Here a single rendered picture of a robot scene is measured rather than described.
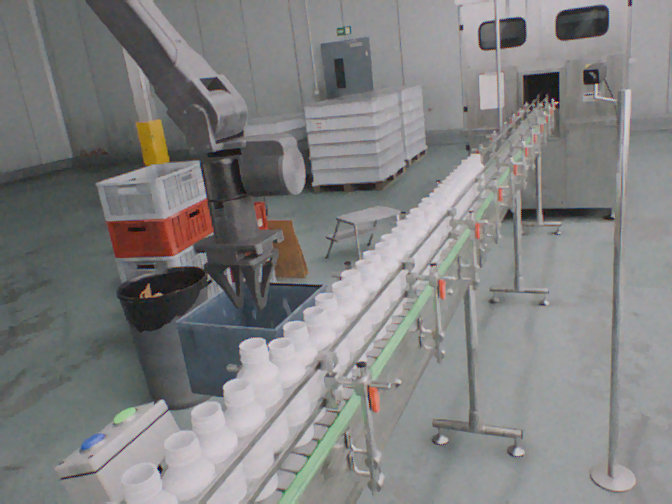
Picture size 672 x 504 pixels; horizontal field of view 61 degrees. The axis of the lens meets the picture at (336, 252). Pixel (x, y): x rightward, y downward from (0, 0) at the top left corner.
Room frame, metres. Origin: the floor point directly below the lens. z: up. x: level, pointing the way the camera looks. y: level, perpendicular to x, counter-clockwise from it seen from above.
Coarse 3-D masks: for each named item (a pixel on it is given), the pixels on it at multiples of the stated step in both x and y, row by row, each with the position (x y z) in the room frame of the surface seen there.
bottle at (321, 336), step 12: (312, 312) 0.89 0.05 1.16; (324, 312) 0.87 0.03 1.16; (312, 324) 0.86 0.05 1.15; (324, 324) 0.86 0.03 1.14; (312, 336) 0.86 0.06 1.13; (324, 336) 0.86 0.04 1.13; (324, 348) 0.85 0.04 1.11; (336, 348) 0.87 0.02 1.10; (324, 372) 0.85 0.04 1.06; (324, 384) 0.85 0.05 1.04
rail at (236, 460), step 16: (528, 128) 3.70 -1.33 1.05; (464, 192) 1.83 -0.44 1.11; (432, 256) 1.43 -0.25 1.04; (384, 288) 1.09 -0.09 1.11; (368, 304) 1.00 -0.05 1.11; (352, 320) 0.93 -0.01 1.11; (384, 320) 1.07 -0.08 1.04; (352, 368) 0.91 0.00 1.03; (304, 384) 0.75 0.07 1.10; (288, 400) 0.71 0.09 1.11; (272, 416) 0.66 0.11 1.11; (256, 432) 0.63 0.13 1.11; (304, 432) 0.73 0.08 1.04; (288, 448) 0.69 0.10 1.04; (224, 480) 0.56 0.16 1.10; (208, 496) 0.53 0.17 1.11; (256, 496) 0.61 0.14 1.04
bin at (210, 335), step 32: (288, 288) 1.63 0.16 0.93; (320, 288) 1.54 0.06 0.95; (192, 320) 1.48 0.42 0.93; (224, 320) 1.61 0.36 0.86; (256, 320) 1.68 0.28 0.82; (288, 320) 1.36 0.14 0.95; (192, 352) 1.42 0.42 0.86; (224, 352) 1.37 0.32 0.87; (192, 384) 1.43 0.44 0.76; (224, 384) 1.38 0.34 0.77
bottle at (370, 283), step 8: (360, 264) 1.11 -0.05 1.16; (368, 264) 1.10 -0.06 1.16; (360, 272) 1.08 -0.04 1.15; (368, 272) 1.08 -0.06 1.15; (368, 280) 1.07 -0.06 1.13; (376, 280) 1.08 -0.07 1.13; (368, 288) 1.06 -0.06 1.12; (376, 288) 1.07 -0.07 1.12; (376, 304) 1.07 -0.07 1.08; (376, 312) 1.07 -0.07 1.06; (376, 320) 1.07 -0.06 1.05; (384, 328) 1.08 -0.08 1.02; (376, 336) 1.06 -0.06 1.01
